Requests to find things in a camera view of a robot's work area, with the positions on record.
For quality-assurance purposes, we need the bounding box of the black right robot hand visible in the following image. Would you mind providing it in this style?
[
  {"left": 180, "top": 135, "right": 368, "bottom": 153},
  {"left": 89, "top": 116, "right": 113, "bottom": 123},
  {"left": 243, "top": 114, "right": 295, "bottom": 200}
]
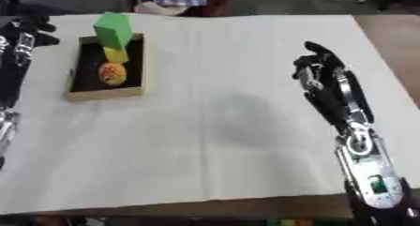
[{"left": 290, "top": 40, "right": 378, "bottom": 136}]

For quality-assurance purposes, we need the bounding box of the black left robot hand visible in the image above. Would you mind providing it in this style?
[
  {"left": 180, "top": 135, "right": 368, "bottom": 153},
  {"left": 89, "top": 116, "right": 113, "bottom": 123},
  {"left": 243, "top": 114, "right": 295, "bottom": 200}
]
[{"left": 0, "top": 15, "right": 63, "bottom": 111}]

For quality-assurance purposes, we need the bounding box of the tan cardboard box black inside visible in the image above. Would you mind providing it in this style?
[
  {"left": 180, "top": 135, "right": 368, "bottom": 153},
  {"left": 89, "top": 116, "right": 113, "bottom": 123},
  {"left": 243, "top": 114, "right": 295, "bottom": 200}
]
[{"left": 62, "top": 33, "right": 148, "bottom": 103}]

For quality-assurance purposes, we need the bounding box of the green block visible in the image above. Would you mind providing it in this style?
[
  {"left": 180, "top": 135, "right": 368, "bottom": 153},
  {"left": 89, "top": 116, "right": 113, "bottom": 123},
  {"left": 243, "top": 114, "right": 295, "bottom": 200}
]
[{"left": 92, "top": 11, "right": 135, "bottom": 51}]

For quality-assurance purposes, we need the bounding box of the orange yellow toy fruit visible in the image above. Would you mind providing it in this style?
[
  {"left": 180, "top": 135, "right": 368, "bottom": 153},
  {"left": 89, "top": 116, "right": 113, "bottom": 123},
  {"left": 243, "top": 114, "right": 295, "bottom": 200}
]
[{"left": 97, "top": 62, "right": 128, "bottom": 87}]

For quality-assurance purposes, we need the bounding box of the yellow block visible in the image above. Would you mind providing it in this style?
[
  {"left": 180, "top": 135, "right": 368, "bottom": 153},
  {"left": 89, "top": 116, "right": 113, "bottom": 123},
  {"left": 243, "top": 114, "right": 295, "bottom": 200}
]
[{"left": 101, "top": 46, "right": 131, "bottom": 64}]

